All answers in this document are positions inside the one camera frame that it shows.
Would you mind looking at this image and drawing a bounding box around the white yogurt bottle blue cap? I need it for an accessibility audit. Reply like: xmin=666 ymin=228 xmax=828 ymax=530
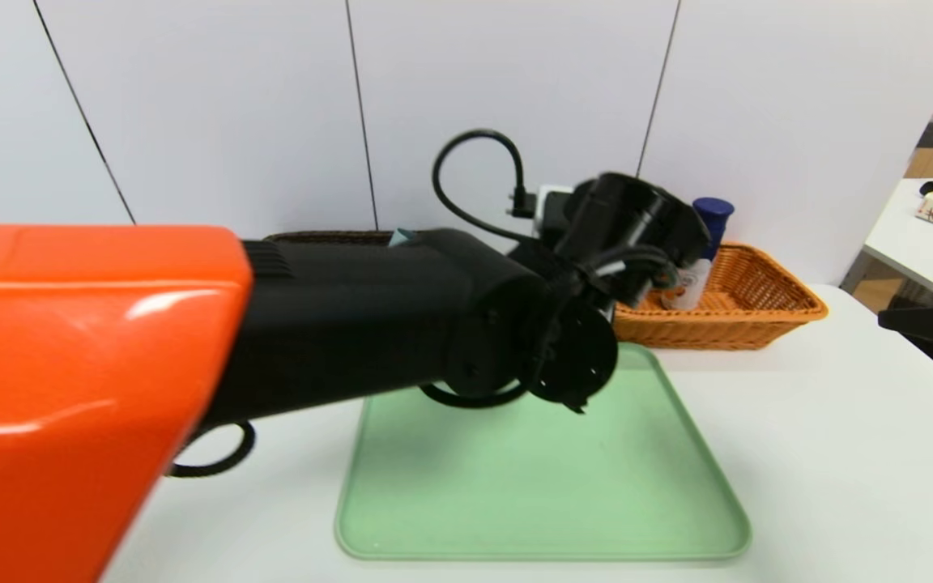
xmin=661 ymin=197 xmax=736 ymax=312

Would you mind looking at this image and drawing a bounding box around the dark brown wicker basket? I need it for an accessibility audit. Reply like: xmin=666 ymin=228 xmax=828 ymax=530
xmin=264 ymin=230 xmax=396 ymax=246

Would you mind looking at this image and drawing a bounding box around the orange wicker basket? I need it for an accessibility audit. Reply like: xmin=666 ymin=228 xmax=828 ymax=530
xmin=611 ymin=241 xmax=829 ymax=351

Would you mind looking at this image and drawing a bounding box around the light green plastic tray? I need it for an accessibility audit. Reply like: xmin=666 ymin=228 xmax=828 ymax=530
xmin=335 ymin=342 xmax=752 ymax=561

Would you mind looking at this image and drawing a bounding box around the white side table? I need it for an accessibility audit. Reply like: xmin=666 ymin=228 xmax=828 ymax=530
xmin=863 ymin=180 xmax=933 ymax=309

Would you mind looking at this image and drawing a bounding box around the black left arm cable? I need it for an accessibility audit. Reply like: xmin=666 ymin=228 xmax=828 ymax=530
xmin=167 ymin=130 xmax=539 ymax=479

